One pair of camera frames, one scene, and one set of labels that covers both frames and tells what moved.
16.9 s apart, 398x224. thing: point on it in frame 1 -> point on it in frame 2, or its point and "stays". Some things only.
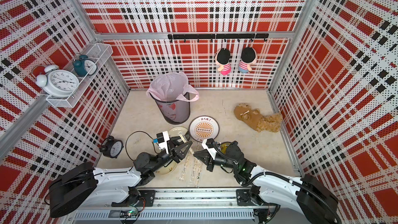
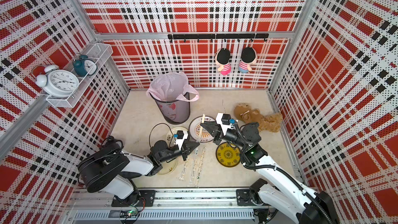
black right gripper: [209, 160] -> [216, 129]
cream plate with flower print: [174, 131] stays
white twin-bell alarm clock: [58, 83] stays
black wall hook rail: [243, 36] stays
